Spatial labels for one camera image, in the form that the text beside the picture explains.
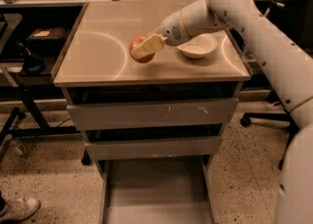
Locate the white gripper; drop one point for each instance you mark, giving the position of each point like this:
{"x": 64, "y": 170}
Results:
{"x": 171, "y": 28}

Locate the red apple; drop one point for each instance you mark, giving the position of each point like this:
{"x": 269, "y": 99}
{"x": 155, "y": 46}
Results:
{"x": 135, "y": 42}

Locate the white paper bowl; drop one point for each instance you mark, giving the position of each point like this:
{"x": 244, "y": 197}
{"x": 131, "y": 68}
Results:
{"x": 199, "y": 47}

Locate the black box on shelf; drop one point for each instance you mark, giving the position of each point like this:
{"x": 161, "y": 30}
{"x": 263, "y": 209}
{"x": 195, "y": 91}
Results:
{"x": 47, "y": 41}

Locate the black office chair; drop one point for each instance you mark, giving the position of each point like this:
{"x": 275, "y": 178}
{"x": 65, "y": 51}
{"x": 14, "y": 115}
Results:
{"x": 302, "y": 35}

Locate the grey drawer cabinet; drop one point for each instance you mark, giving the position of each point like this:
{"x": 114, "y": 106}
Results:
{"x": 97, "y": 69}

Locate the grey open bottom drawer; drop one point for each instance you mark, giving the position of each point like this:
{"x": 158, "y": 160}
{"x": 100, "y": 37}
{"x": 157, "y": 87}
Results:
{"x": 156, "y": 191}

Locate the white sneaker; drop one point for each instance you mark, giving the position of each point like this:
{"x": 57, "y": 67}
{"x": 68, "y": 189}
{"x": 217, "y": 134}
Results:
{"x": 18, "y": 210}

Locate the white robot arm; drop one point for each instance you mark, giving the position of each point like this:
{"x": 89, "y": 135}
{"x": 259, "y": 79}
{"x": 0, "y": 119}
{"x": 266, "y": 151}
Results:
{"x": 288, "y": 69}

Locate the black desk frame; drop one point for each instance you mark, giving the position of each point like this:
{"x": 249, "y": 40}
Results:
{"x": 43, "y": 126}

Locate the grey top drawer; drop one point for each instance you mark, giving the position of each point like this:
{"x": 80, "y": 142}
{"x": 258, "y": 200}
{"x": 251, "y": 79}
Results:
{"x": 152, "y": 114}

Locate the grey middle drawer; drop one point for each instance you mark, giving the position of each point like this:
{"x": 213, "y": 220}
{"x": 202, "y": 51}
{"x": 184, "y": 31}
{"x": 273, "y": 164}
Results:
{"x": 179, "y": 147}

